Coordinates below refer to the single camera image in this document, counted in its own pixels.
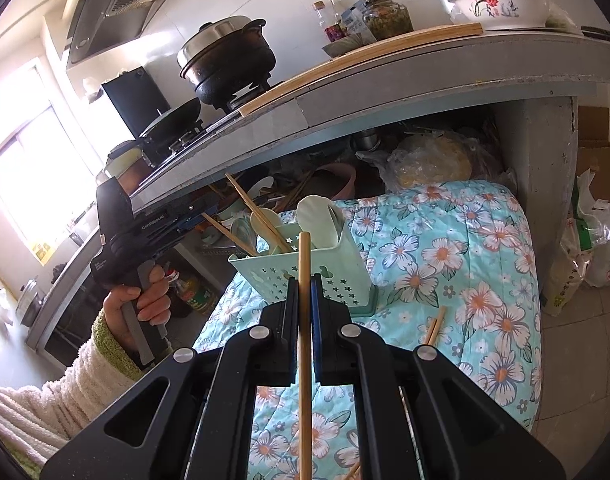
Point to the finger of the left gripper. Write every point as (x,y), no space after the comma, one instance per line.
(191,212)

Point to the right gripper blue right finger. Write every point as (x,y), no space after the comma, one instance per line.
(334,357)

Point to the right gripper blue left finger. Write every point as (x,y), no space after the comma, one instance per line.
(278,351)

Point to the wooden chopstick five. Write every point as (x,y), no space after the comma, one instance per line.
(304,269)

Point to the wooden chopstick one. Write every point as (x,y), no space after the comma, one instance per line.
(274,233)

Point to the white plastic ladle spoon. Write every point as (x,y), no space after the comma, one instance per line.
(261,230)

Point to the wooden chopstick three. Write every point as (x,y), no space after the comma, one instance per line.
(430,331)

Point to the wooden chopstick four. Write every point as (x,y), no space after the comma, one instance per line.
(437,326)

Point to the wooden chopstick six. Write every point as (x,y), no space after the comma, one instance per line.
(352,472)

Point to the large metal spoon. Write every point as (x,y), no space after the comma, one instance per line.
(246,237)

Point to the white fleece sleeve forearm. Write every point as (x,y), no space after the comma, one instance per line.
(35,422)

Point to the person left hand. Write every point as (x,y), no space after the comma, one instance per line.
(152,307)

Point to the green plastic utensil caddy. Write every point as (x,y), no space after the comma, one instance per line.
(344,275)

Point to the stacked enamel pots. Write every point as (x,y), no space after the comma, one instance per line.
(128,164)

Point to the cooking oil bottle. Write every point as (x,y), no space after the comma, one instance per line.
(191,290)

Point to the black frying pan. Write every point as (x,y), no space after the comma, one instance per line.
(165,129)

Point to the wooden cutting board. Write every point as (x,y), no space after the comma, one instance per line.
(406,41)

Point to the floral quilted cloth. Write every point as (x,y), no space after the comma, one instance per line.
(465,246)

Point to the black box appliance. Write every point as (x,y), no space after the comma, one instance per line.
(137,99)

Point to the black stock pot with lid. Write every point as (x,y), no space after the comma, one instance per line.
(225,57)

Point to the sauce bottle red label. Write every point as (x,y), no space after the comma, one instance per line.
(327,22)

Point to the sauce bottle yellow cap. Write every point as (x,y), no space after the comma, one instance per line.
(337,9)

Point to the white plastic bags pile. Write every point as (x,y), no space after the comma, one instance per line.
(583,255)

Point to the glass jar with pickles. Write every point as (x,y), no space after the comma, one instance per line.
(386,19)

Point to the cardboard box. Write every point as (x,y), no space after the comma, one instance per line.
(594,148)

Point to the floral enamel basin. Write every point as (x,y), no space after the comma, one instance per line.
(505,14)

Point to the black camera box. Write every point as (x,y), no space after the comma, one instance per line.
(115,215)

